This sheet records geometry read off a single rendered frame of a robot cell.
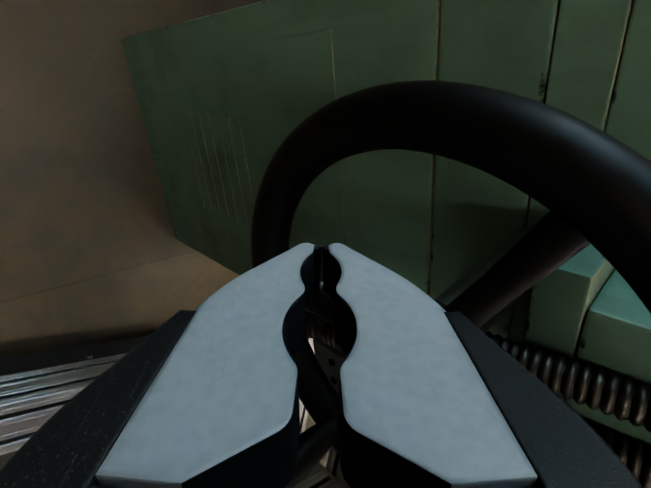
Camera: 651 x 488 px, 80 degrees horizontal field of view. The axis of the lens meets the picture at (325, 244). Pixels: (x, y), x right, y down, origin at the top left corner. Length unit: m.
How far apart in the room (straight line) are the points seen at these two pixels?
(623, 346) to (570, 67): 0.18
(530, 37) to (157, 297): 0.94
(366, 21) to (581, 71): 0.19
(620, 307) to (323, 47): 0.35
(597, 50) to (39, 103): 0.85
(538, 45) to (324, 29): 0.21
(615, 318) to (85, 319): 0.96
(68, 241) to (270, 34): 0.62
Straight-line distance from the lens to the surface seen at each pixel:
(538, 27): 0.34
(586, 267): 0.27
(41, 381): 0.86
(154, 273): 1.04
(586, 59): 0.33
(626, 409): 0.28
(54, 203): 0.94
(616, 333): 0.27
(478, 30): 0.36
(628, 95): 0.33
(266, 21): 0.53
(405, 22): 0.39
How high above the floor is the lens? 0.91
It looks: 42 degrees down
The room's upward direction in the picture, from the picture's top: 110 degrees clockwise
